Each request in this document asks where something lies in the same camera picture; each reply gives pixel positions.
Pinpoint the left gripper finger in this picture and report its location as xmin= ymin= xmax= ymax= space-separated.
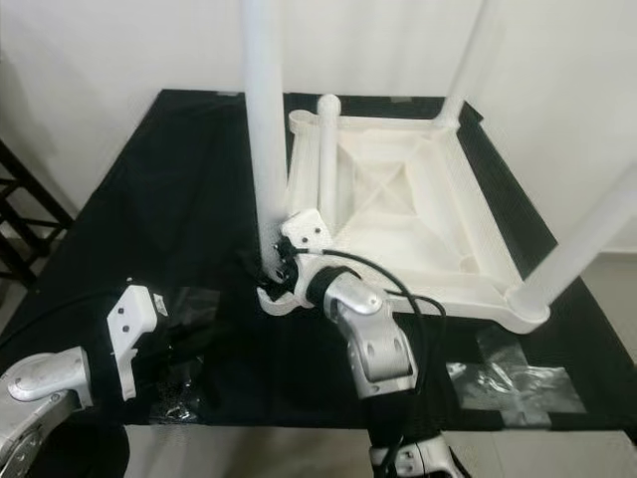
xmin=179 ymin=321 xmax=240 ymax=361

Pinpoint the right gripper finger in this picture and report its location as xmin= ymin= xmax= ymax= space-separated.
xmin=239 ymin=249 xmax=275 ymax=290

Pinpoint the white plastic children table top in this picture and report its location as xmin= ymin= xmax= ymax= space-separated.
xmin=259 ymin=95 xmax=553 ymax=335

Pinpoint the black tablecloth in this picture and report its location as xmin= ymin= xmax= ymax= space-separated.
xmin=0 ymin=88 xmax=637 ymax=449

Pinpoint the black stool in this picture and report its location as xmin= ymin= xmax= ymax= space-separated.
xmin=0 ymin=139 xmax=73 ymax=285

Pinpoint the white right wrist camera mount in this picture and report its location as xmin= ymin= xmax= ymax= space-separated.
xmin=279 ymin=211 xmax=331 ymax=305

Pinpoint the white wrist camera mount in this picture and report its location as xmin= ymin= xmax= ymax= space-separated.
xmin=105 ymin=284 xmax=160 ymax=401
xmin=279 ymin=211 xmax=331 ymax=305

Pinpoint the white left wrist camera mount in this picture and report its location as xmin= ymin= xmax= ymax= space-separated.
xmin=105 ymin=284 xmax=160 ymax=401

